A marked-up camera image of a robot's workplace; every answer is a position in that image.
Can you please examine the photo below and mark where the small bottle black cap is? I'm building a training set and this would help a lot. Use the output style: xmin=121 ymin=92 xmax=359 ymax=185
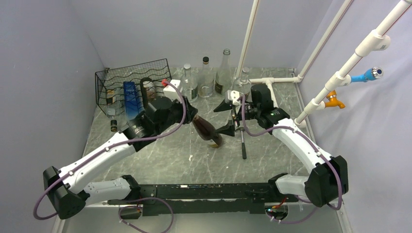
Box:
xmin=106 ymin=107 xmax=118 ymax=132

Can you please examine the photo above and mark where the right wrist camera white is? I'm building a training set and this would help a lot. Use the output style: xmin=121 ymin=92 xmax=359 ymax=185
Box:
xmin=224 ymin=90 xmax=241 ymax=106

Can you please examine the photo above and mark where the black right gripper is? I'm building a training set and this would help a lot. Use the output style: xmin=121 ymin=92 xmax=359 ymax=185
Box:
xmin=213 ymin=99 xmax=260 ymax=137

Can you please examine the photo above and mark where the clear bottle green label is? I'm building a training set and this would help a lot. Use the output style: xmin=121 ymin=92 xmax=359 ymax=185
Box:
xmin=231 ymin=67 xmax=252 ymax=100

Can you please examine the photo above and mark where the clear bottle red label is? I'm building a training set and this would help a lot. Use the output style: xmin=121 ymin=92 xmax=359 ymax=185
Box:
xmin=180 ymin=63 xmax=198 ymax=102

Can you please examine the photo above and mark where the blue glass bottle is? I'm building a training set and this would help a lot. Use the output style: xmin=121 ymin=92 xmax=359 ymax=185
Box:
xmin=123 ymin=82 xmax=143 ymax=121

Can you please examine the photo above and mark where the purple cable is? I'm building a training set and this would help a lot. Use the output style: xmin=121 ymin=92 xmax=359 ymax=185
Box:
xmin=240 ymin=95 xmax=343 ymax=225
xmin=33 ymin=82 xmax=176 ymax=233

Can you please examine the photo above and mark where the orange tap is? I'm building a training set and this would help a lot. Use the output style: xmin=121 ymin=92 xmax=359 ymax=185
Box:
xmin=325 ymin=90 xmax=345 ymax=109

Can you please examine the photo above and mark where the clear frosted short bottle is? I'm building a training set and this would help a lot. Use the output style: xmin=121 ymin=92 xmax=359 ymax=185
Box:
xmin=198 ymin=56 xmax=214 ymax=98

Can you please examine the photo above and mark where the amber bottle gold foil neck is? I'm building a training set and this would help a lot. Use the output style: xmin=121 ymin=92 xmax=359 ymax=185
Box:
xmin=192 ymin=115 xmax=223 ymax=148

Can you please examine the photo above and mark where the blue tap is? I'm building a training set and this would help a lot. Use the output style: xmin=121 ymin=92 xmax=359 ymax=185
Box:
xmin=351 ymin=67 xmax=384 ymax=83

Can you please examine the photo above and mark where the clear bottle with dark label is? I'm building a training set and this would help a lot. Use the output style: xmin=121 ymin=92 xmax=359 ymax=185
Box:
xmin=214 ymin=49 xmax=232 ymax=95

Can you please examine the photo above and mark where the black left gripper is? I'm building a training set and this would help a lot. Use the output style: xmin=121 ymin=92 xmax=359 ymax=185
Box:
xmin=155 ymin=94 xmax=198 ymax=135

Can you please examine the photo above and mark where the dark bottle silver cap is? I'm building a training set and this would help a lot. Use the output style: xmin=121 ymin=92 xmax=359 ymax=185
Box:
xmin=140 ymin=77 xmax=157 ymax=109

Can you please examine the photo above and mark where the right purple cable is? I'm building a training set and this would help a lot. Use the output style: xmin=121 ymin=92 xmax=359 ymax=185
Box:
xmin=240 ymin=95 xmax=343 ymax=225

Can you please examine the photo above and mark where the black handled hammer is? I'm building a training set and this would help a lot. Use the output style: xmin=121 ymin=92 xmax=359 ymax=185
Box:
xmin=237 ymin=127 xmax=247 ymax=160

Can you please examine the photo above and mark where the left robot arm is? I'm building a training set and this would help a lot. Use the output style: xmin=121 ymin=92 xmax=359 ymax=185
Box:
xmin=43 ymin=97 xmax=198 ymax=219

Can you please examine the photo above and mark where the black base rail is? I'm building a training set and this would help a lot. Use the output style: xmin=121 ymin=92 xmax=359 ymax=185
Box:
xmin=107 ymin=183 xmax=298 ymax=216

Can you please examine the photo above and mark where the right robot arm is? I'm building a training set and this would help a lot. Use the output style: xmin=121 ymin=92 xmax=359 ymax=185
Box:
xmin=214 ymin=84 xmax=348 ymax=210

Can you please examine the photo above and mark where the white pvc pipe frame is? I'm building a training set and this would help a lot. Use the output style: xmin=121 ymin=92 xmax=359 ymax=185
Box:
xmin=244 ymin=0 xmax=412 ymax=129

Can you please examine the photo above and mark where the black wire wine rack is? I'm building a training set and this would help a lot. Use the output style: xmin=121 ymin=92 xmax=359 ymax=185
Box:
xmin=95 ymin=58 xmax=172 ymax=117

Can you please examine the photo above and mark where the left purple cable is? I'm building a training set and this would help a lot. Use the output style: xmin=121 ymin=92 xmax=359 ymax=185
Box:
xmin=33 ymin=82 xmax=176 ymax=233

